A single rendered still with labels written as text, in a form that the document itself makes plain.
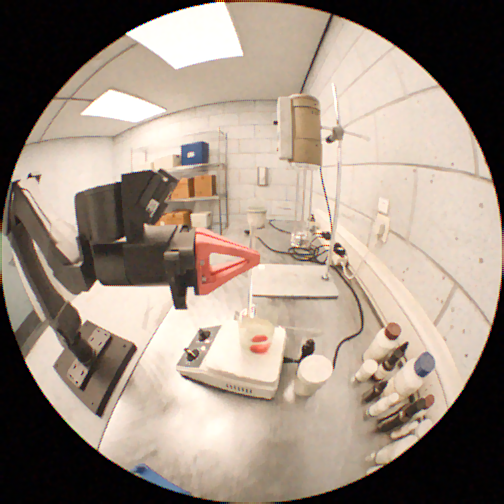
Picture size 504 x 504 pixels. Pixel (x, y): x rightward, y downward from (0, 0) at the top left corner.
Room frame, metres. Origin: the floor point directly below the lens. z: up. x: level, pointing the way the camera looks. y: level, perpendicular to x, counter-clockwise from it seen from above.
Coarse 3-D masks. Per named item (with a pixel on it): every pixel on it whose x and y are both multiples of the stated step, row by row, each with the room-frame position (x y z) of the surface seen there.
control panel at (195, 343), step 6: (204, 330) 0.26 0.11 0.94; (210, 330) 0.25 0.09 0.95; (216, 330) 0.24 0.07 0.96; (210, 336) 0.23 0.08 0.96; (192, 342) 0.22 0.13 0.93; (198, 342) 0.22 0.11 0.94; (204, 342) 0.21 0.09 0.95; (210, 342) 0.21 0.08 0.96; (192, 348) 0.20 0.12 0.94; (198, 348) 0.20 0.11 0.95; (186, 354) 0.19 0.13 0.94; (204, 354) 0.18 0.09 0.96; (180, 360) 0.17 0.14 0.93; (186, 360) 0.17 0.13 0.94; (198, 360) 0.16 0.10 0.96; (186, 366) 0.15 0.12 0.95; (192, 366) 0.15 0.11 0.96; (198, 366) 0.15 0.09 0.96
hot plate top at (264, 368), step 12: (228, 324) 0.24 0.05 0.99; (228, 336) 0.21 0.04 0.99; (276, 336) 0.21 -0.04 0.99; (216, 348) 0.18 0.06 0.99; (228, 348) 0.18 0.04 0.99; (240, 348) 0.18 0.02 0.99; (276, 348) 0.18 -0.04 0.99; (216, 360) 0.15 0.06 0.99; (228, 360) 0.15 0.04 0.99; (240, 360) 0.16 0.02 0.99; (252, 360) 0.16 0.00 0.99; (264, 360) 0.16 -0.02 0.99; (276, 360) 0.15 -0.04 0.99; (228, 372) 0.13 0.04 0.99; (240, 372) 0.13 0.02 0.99; (252, 372) 0.13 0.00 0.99; (264, 372) 0.13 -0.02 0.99; (276, 372) 0.13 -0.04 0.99
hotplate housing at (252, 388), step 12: (216, 336) 0.22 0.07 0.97; (204, 360) 0.16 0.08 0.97; (288, 360) 0.18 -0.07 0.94; (180, 372) 0.15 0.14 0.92; (192, 372) 0.14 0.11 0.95; (204, 372) 0.14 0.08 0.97; (216, 372) 0.14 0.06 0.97; (216, 384) 0.13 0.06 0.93; (228, 384) 0.12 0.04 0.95; (240, 384) 0.12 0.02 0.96; (252, 384) 0.12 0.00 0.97; (264, 384) 0.12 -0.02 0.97; (276, 384) 0.12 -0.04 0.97; (264, 396) 0.11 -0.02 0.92
